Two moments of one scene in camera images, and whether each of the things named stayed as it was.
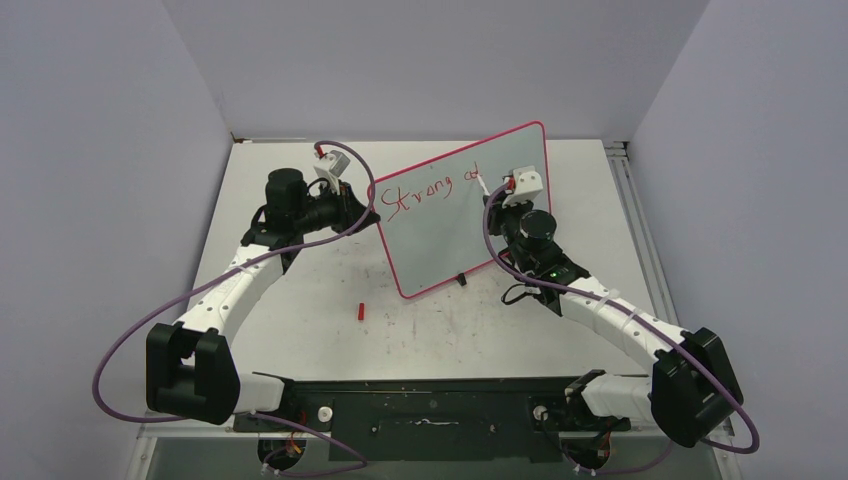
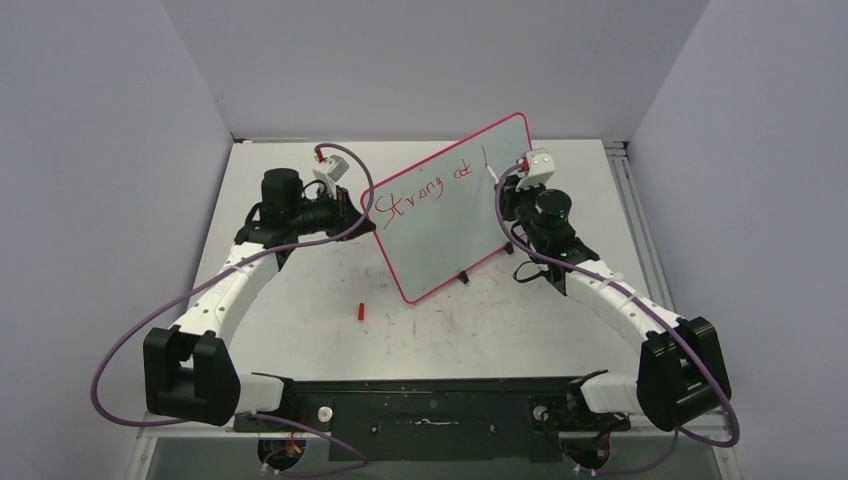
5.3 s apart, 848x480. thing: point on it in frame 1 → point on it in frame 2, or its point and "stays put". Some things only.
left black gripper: x=344 y=204 stays put
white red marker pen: x=474 y=174 → x=492 y=173
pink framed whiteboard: x=431 y=214 stays put
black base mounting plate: x=434 y=419 stays put
